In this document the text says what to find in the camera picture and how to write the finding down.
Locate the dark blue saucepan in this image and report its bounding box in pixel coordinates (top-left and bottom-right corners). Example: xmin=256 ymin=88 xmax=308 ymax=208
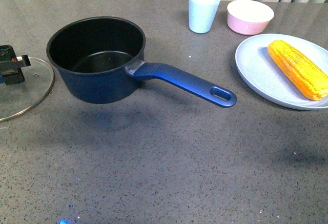
xmin=46 ymin=17 xmax=237 ymax=108

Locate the light blue plate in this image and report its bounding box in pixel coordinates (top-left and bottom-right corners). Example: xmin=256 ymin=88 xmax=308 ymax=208
xmin=235 ymin=33 xmax=327 ymax=110

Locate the yellow corn cob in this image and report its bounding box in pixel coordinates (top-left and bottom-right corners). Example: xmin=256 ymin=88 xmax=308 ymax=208
xmin=267 ymin=39 xmax=327 ymax=101

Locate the light blue plastic cup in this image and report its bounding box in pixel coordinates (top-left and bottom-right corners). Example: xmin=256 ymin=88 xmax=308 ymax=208
xmin=189 ymin=0 xmax=221 ymax=34

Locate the glass lid with blue knob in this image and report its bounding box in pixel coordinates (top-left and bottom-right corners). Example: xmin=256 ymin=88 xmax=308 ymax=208
xmin=1 ymin=57 xmax=54 ymax=121

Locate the pink bowl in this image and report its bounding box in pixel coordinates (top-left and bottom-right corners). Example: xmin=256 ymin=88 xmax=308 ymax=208
xmin=227 ymin=0 xmax=274 ymax=35

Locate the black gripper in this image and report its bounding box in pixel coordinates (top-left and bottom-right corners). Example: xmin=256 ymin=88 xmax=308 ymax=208
xmin=1 ymin=45 xmax=31 ymax=85

